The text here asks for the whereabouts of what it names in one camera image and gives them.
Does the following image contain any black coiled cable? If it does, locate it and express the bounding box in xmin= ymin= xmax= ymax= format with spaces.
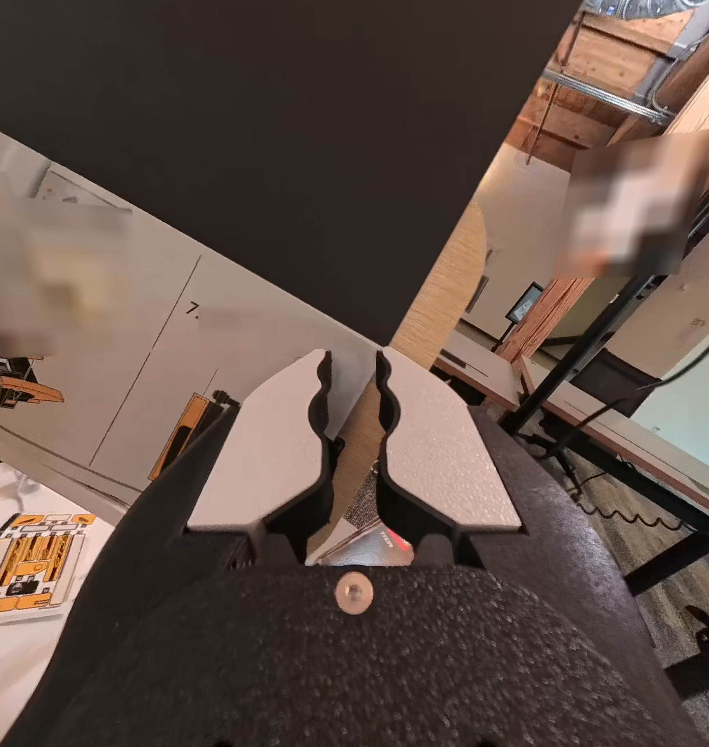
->
xmin=569 ymin=467 xmax=684 ymax=533

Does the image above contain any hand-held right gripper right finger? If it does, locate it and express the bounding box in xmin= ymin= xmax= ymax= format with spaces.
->
xmin=375 ymin=347 xmax=522 ymax=536

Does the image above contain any small dark wall display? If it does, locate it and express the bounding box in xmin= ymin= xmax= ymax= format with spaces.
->
xmin=505 ymin=281 xmax=546 ymax=325

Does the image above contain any white and wooden book stand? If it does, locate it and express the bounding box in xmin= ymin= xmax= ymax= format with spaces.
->
xmin=0 ymin=0 xmax=584 ymax=747

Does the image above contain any black metal pole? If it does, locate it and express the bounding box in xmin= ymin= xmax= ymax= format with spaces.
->
xmin=502 ymin=166 xmax=709 ymax=437

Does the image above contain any orange sticker sheet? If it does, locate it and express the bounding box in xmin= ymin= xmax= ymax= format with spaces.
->
xmin=0 ymin=512 xmax=96 ymax=630

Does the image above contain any black lego car box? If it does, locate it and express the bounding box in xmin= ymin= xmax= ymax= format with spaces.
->
xmin=316 ymin=514 xmax=415 ymax=568

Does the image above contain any wooden post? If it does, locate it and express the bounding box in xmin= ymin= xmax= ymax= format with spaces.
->
xmin=497 ymin=275 xmax=595 ymax=364

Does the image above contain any lego instruction booklet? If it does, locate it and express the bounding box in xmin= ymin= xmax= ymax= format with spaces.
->
xmin=0 ymin=119 xmax=390 ymax=510

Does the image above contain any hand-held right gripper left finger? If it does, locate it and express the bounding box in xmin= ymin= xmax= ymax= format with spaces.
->
xmin=187 ymin=349 xmax=335 ymax=536

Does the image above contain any long office desk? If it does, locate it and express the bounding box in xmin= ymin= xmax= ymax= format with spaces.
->
xmin=433 ymin=330 xmax=521 ymax=410
xmin=518 ymin=350 xmax=709 ymax=596

